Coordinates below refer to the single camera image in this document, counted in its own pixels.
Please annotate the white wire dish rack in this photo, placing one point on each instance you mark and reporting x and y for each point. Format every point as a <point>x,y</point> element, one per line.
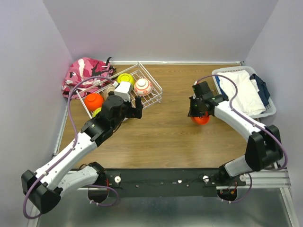
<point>138,71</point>

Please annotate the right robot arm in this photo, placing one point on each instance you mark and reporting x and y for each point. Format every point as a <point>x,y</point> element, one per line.
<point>263,142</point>

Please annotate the dark blue jeans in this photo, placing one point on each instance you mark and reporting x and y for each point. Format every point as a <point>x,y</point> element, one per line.
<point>261,88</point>

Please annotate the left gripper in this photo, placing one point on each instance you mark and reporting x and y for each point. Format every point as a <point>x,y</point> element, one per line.
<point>135,112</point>

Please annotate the orange bowl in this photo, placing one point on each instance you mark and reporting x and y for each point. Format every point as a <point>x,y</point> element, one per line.
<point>201,120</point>
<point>93,101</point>

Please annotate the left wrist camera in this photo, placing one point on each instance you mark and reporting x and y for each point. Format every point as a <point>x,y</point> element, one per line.
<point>123,90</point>

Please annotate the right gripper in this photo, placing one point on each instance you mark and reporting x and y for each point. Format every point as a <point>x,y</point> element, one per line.
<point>192,113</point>

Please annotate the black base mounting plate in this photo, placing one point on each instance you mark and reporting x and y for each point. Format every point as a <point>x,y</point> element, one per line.
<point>165,182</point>

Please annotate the white folded cloth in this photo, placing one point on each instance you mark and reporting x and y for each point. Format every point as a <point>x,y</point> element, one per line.
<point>247,99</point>

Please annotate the pink camouflage cloth bag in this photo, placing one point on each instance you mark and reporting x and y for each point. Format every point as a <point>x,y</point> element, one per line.
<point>86,68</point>

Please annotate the beige speckled bowl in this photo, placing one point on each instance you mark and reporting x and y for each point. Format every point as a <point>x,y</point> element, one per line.
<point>107,90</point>

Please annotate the lavender plastic laundry basket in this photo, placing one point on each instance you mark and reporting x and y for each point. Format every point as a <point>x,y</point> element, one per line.
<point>270,108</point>

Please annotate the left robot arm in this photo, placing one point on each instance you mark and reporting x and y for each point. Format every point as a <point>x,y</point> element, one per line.
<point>45,186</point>

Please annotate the white bowl with red pattern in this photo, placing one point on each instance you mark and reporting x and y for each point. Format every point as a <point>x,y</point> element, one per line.
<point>143,87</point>

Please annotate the yellow-green bowl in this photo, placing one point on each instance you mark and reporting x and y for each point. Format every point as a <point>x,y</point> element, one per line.
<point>126,77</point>
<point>96,112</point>

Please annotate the yellow-green bowl at front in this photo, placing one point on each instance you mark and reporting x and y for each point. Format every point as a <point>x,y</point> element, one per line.
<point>96,112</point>

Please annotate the yellow-green bowl at back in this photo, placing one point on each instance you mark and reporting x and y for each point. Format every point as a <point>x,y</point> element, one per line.
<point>126,77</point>

